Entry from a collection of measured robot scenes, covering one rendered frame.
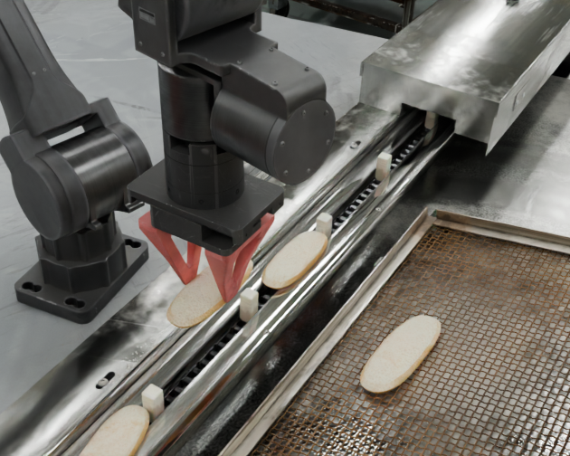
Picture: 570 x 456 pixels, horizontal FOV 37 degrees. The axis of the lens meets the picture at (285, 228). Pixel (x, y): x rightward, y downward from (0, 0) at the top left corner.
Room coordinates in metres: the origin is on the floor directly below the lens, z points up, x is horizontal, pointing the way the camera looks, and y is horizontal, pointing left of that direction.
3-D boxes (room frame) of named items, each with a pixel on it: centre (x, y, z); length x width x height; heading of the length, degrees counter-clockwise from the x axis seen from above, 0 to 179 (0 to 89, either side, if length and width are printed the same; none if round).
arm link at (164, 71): (0.51, 0.06, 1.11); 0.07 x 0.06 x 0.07; 47
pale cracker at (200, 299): (0.51, 0.06, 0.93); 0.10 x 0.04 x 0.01; 150
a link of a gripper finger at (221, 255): (0.51, 0.05, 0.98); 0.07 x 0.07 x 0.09; 60
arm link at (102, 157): (0.63, 0.18, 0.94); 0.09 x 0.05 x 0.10; 47
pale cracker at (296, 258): (0.64, -0.01, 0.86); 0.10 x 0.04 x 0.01; 150
